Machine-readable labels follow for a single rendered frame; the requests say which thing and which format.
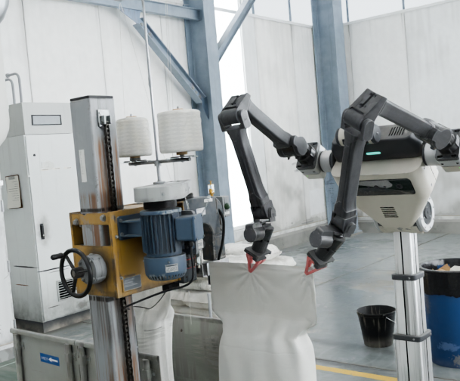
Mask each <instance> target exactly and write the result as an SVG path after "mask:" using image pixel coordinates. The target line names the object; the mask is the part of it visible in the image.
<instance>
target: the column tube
mask: <svg viewBox="0 0 460 381"><path fill-rule="evenodd" d="M97 110H109V115H111V120H112V124H110V137H111V146H112V155H113V171H114V180H115V185H116V186H115V189H116V200H117V204H116V205H117V209H118V210H123V209H124V203H123V196H122V180H121V172H120V164H119V149H118V140H117V131H116V116H115V108H114V100H113V99H112V98H85V99H81V100H77V101H70V111H71V119H72V127H73V141H74V150H75V158H76V172H77V180H78V188H79V203H80V211H81V213H108V212H112V211H111V202H110V186H109V178H108V169H107V156H106V154H107V152H106V148H105V146H106V144H105V140H104V137H105V135H104V131H103V127H98V121H97ZM79 150H84V153H85V168H86V176H87V182H82V175H81V167H80V159H79ZM82 233H83V241H84V246H109V245H110V230H109V225H82ZM89 303H90V311H91V325H92V333H93V341H94V356H95V364H96V372H97V381H128V374H127V366H126V357H125V345H124V342H125V341H124V336H123V334H124V333H123V329H122V326H123V324H122V313H121V305H120V299H116V298H115V297H108V296H95V295H89ZM128 308H130V310H128V309H127V312H128V314H127V316H128V327H129V335H130V343H131V359H132V367H133V376H134V381H140V371H139V363H138V355H137V340H136V331H135V322H134V307H133V305H131V306H129V307H128Z"/></svg>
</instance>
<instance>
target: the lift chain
mask: <svg viewBox="0 0 460 381"><path fill-rule="evenodd" d="M103 131H104V135H105V137H104V140H105V144H106V146H105V148H106V152H107V154H106V156H107V169H108V178H109V186H110V202H111V211H117V210H118V209H117V205H116V204H117V200H116V189H115V186H116V185H115V180H114V171H113V155H112V146H111V137H110V126H109V123H106V124H103ZM107 139H108V140H107ZM113 200H114V201H113ZM114 209H115V210H114ZM125 297H126V296H124V297H122V298H120V305H121V313H122V324H123V326H122V329H123V333H124V334H123V336H124V341H125V342H124V345H125V357H126V366H127V374H128V381H134V376H133V367H132V359H131V343H130V335H129V327H128V316H127V314H128V312H127V309H125V306H126V305H127V303H126V299H125ZM123 303H124V304H123ZM124 311H125V312H124ZM126 337H127V338H126Z"/></svg>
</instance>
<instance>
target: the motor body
mask: <svg viewBox="0 0 460 381"><path fill-rule="evenodd" d="M179 216H181V207H172V208H167V209H146V210H142V211H140V229H141V237H142V246H143V252H144V253H146V254H147V255H146V256H144V260H143V262H144V267H145V273H146V276H147V277H148V278H149V279H150V280H155V281H164V280H175V279H178V278H181V277H183V276H184V275H185V274H186V272H187V257H186V253H185V252H182V244H184V241H179V242H178V241H177V239H176V238H175V230H174V220H175V218H177V217H179Z"/></svg>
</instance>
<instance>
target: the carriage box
mask: <svg viewBox="0 0 460 381"><path fill-rule="evenodd" d="M142 210H145V209H144V205H143V203H131V204H125V205H124V209H123V210H117V211H112V212H108V213H81V211H79V212H70V213H69V222H70V230H71V238H72V245H73V248H76V249H80V250H81V251H82V252H83V253H84V254H85V255H86V256H88V255H89V254H90V253H93V254H98V255H100V256H102V257H103V259H104V261H105V262H106V265H107V276H106V279H105V280H104V281H102V282H100V283H95V284H92V287H91V290H90V292H89V294H88V295H95V296H108V297H115V298H116V299H120V298H122V297H124V296H129V295H131V294H135V293H139V292H142V291H145V290H149V289H152V288H155V287H160V286H163V285H166V284H168V283H173V282H176V281H179V280H181V279H180V278H178V279H175V280H164V281H155V280H150V279H149V278H148V277H147V276H146V273H145V267H144V262H143V260H144V256H146V255H147V254H146V253H144V252H143V246H142V237H135V238H131V239H127V240H119V234H118V226H117V217H118V216H123V215H131V214H136V213H140V211H142ZM82 225H109V230H110V245H109V246H84V241H83V233H82ZM80 259H81V256H79V255H78V254H76V253H73V260H74V266H75V268H77V267H78V266H79V264H78V262H79V260H80ZM139 274H140V278H141V287H138V288H135V289H132V290H128V291H125V289H124V282H123V279H125V278H128V277H133V276H135V275H139ZM86 287H87V284H86V283H84V282H83V281H81V278H77V284H76V290H77V293H78V294H80V293H83V292H84V291H85V289H86Z"/></svg>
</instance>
